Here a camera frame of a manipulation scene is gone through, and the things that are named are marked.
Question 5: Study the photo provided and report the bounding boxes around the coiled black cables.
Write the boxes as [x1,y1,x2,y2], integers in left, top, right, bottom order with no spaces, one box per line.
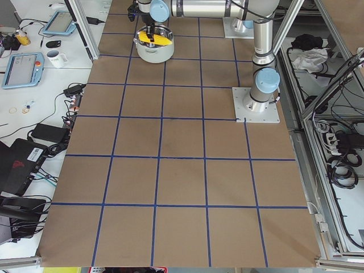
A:
[326,153,359,189]

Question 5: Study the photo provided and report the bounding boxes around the black cloth bundle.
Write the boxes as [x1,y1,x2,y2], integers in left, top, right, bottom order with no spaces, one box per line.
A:
[291,34,323,51]

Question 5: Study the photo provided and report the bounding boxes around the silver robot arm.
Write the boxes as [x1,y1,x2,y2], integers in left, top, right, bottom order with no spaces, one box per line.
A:
[127,1,280,113]

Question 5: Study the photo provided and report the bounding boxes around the black power adapter brick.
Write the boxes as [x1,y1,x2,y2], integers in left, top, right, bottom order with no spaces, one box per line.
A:
[31,123,69,143]

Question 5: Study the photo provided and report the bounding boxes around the white mug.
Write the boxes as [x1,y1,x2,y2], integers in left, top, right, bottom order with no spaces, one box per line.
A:
[47,49,68,68]

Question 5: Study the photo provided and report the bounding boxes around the mint green cooking pot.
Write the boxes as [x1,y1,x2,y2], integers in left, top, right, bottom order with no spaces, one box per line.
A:
[134,24,175,63]

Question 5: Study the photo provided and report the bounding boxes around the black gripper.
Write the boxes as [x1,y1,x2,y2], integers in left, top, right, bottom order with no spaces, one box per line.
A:
[127,0,155,43]

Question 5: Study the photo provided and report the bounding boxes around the black computer mouse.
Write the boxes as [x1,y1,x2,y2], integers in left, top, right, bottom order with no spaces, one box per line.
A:
[45,40,61,48]

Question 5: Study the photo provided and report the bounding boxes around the yellow corn cob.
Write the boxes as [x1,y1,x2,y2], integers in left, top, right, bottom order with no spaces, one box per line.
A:
[138,31,173,46]

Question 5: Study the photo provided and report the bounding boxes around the small black adapter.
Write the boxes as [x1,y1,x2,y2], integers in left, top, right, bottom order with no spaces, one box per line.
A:
[63,84,86,97]

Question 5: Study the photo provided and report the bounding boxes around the blue teach pendant tablet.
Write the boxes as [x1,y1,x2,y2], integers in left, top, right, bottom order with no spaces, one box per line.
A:
[2,52,44,89]

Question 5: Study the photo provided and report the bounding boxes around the white power strip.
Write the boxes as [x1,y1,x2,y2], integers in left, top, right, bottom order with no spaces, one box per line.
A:
[325,133,341,156]

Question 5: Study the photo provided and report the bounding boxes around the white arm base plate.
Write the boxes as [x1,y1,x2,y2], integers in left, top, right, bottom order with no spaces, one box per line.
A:
[232,87,280,123]

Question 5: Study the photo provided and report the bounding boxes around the white crumpled cloth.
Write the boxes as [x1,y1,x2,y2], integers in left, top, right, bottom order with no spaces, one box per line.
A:
[292,48,328,73]

